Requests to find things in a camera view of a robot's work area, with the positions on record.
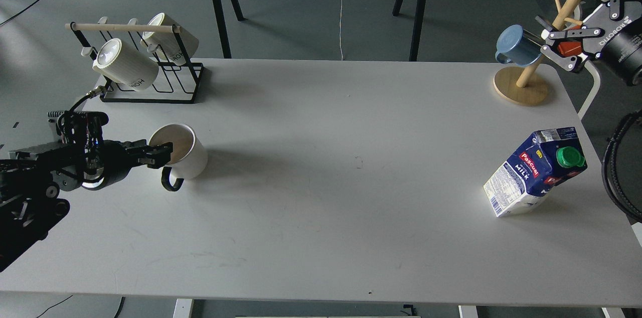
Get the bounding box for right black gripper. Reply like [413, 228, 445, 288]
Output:
[535, 0, 641, 86]

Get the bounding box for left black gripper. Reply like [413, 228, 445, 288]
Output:
[48, 110, 174, 191]

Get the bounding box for white mug black handle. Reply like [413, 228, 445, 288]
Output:
[149, 123, 208, 192]

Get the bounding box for blue milk carton green cap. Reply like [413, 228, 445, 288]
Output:
[483, 127, 587, 218]

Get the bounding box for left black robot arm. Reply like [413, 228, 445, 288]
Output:
[1, 110, 174, 270]

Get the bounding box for orange enamel mug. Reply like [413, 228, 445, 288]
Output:
[557, 41, 583, 57]

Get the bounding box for blue enamel mug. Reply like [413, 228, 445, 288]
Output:
[495, 25, 543, 67]

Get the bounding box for wooden mug tree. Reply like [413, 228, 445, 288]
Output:
[494, 0, 608, 106]

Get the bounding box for front white ribbed mug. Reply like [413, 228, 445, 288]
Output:
[92, 38, 158, 91]

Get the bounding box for white ribbed mug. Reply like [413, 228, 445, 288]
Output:
[140, 27, 200, 66]
[92, 38, 158, 91]

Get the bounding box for rear white ribbed mug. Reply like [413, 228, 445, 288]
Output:
[140, 27, 200, 66]

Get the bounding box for black trestle table legs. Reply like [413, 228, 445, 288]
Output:
[188, 0, 447, 62]

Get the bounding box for white chair frame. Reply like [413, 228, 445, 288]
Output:
[577, 57, 601, 120]

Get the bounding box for black wire mug rack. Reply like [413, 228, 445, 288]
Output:
[66, 14, 205, 104]

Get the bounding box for white hanging cable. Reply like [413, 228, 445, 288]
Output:
[339, 0, 347, 61]

